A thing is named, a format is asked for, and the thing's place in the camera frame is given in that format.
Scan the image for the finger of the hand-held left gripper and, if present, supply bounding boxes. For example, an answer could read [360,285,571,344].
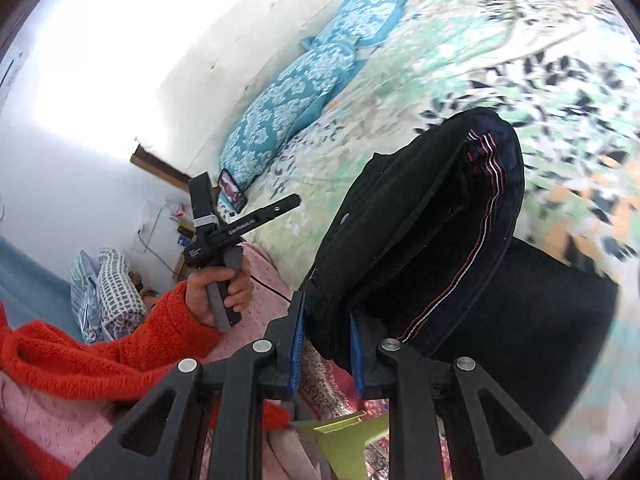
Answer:
[252,194,302,227]

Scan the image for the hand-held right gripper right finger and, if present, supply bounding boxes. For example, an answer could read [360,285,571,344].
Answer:
[350,314,586,480]

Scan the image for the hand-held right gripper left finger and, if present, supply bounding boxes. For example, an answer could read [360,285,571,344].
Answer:
[70,290,307,480]

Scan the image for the black pants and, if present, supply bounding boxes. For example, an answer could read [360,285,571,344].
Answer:
[300,106,621,436]

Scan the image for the person's left forearm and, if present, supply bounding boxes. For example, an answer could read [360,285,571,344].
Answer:
[0,282,227,393]

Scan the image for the person's left hand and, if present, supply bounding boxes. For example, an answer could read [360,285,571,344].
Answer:
[184,255,255,329]

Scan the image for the smartphone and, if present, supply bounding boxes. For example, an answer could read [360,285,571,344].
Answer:
[218,168,250,214]

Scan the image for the patterned rug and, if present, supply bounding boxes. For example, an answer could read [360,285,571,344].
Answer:
[299,337,393,480]

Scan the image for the brown wooden bar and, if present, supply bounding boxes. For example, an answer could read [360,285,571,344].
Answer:
[129,143,195,192]

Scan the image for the green plastic stool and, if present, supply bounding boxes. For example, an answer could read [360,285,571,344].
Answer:
[299,409,392,480]

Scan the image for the small teal patterned pillow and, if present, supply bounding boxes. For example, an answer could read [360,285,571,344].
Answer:
[220,41,367,192]

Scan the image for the checked cloth bag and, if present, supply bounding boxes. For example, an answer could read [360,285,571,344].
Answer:
[95,247,147,342]

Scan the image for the blue blanket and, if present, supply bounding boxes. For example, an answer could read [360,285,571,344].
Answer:
[0,236,83,332]

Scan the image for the floral leaf print bed sheet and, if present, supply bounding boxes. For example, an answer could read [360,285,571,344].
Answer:
[245,0,640,461]

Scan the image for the white cable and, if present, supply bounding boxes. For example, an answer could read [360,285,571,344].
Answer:
[136,199,192,282]

